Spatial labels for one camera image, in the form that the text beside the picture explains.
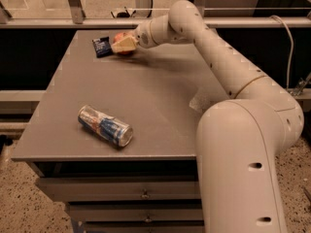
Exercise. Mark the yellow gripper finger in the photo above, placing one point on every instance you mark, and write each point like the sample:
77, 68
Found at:
124, 45

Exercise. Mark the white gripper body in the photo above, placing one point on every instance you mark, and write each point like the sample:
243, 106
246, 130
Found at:
143, 36

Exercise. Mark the red apple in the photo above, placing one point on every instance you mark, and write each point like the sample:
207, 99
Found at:
120, 37

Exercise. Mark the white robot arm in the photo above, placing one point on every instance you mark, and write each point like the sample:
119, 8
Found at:
238, 139

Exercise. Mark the blue rxbar blueberry wrapper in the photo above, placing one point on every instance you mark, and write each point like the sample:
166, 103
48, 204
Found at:
102, 47

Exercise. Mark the red bull energy drink can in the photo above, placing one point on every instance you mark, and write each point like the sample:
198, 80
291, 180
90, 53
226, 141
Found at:
107, 127

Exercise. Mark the grey drawer cabinet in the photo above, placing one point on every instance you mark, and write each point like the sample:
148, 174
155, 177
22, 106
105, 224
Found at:
161, 93

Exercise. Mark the top drawer with knob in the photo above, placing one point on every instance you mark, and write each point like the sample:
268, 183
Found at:
117, 189

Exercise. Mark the drawer with knob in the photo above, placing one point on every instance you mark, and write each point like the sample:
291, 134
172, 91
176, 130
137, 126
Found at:
175, 210
117, 189

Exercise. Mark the middle drawer with knob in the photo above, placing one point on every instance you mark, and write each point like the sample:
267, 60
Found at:
175, 210

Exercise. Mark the metal railing frame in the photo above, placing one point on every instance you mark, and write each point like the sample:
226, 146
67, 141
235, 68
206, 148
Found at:
128, 13

